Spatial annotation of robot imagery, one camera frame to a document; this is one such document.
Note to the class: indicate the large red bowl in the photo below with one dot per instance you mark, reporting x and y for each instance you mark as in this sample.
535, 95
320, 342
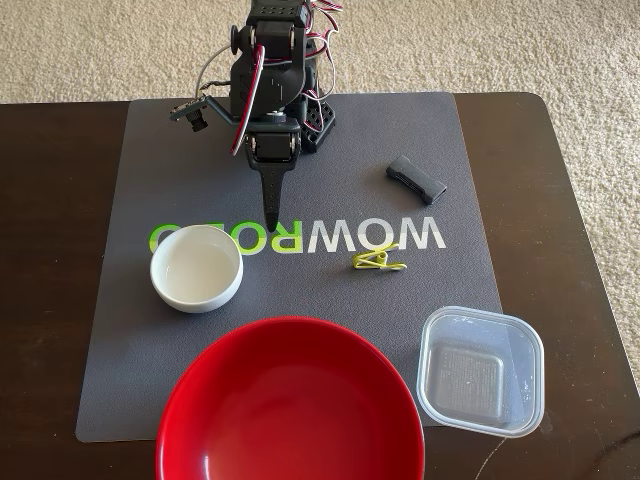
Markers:
290, 410

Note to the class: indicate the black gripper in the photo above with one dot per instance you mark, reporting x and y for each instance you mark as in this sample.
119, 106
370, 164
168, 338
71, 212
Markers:
272, 146

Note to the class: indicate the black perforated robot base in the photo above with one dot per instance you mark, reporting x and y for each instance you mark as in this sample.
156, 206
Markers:
320, 127

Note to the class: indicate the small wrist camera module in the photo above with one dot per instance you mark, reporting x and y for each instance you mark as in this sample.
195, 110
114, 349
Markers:
192, 114

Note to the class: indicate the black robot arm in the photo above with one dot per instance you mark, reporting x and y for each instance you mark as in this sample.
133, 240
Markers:
272, 82

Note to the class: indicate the gray mat with WOWROBO print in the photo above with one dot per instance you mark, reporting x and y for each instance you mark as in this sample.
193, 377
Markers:
350, 325

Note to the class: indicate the clear square plastic container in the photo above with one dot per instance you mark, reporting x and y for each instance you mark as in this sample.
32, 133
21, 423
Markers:
475, 375

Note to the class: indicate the small white ceramic bowl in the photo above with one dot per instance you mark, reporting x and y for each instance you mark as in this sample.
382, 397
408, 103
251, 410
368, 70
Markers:
195, 270

